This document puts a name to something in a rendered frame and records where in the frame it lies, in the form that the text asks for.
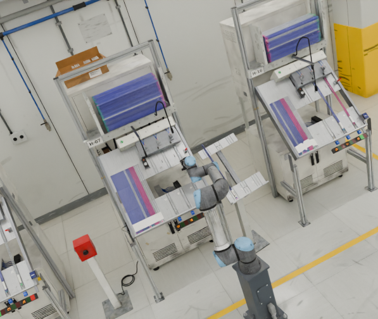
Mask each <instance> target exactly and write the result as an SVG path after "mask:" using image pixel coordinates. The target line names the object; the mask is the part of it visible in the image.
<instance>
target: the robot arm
mask: <svg viewBox="0 0 378 319"><path fill-rule="evenodd" d="M180 164H181V165H182V167H183V168H182V171H184V170H187V172H188V174H189V177H190V178H191V181H192V182H193V183H195V182H198V181H200V180H202V178H201V177H204V176H206V175H209V176H210V178H211V180H212V182H213V184H211V185H209V186H206V187H203V188H201V189H198V190H196V191H194V192H193V196H194V202H195V205H196V209H199V210H200V212H203V214H204V217H205V220H206V223H207V225H208V228H209V231H210V234H211V237H212V239H213V242H214V245H215V246H214V248H213V249H214V251H213V255H214V257H215V259H216V261H217V263H218V265H219V266H220V267H224V266H227V265H231V264H233V263H236V262H238V261H239V269H240V271H241V272H242V273H243V274H246V275H252V274H255V273H257V272H258V271H259V270H260V268H261V261H260V259H259V257H257V255H256V252H255V248H254V244H253V242H252V240H251V239H250V238H248V237H239V238H237V239H236V241H235V242H234V244H230V242H228V241H227V239H226V237H225V234H224V230H223V228H222V225H221V223H220V219H219V217H218V214H217V211H216V207H217V204H216V202H218V201H221V200H222V199H224V198H225V197H226V195H227V194H228V192H229V183H228V181H226V179H224V178H223V176H222V175H221V174H220V172H219V170H220V169H219V165H218V163H217V162H216V161H214V162H211V163H209V164H207V165H204V166H201V167H197V165H196V159H195V157H194V156H186V157H185V158H183V159H182V160H180Z"/></svg>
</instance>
